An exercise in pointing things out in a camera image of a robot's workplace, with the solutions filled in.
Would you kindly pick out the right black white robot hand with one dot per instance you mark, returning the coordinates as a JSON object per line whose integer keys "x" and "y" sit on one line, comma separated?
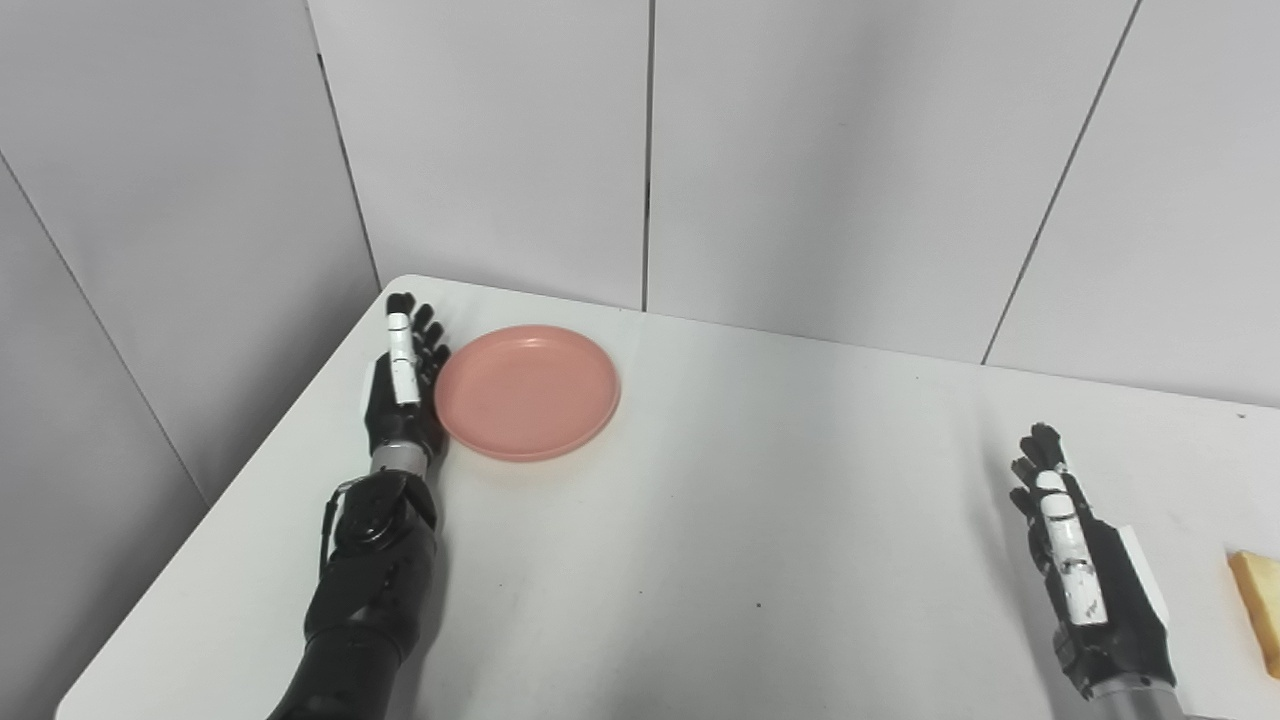
{"x": 1125, "y": 620}

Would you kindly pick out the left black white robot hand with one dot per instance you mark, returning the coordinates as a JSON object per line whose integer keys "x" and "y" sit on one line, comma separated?
{"x": 395, "y": 420}

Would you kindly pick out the pink round plate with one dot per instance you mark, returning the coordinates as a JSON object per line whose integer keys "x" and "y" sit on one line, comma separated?
{"x": 525, "y": 395}

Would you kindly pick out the slice of white bread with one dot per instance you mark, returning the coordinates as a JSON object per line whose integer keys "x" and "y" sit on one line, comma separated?
{"x": 1262, "y": 600}

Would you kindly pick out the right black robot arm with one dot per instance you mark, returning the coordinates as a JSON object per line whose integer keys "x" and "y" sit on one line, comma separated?
{"x": 1140, "y": 705}

